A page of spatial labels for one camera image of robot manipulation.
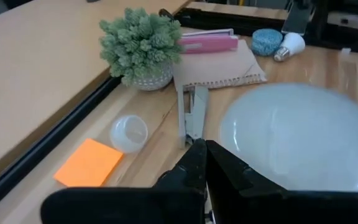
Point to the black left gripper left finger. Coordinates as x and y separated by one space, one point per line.
126 207

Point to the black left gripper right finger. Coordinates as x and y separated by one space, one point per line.
291 208

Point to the large white flood lightbulb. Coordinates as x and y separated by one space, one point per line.
300 133

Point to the small white lightbulb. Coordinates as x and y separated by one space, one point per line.
291 45

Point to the orange sticky note pad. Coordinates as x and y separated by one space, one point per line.
89 163

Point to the clear plastic dome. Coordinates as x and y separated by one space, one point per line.
129 133

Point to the silver stapler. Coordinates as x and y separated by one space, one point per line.
194 115

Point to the green artificial plant in pot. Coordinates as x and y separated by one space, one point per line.
141 46

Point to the blue round speckled sponge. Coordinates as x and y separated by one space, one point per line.
266 42

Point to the tan neighbouring desk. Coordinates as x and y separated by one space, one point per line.
42 56

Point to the pink pencil case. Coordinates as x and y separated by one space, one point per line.
210 44

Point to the light pink flat box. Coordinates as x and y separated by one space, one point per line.
208 32

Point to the black aluminium table frame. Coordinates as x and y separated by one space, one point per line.
42 140

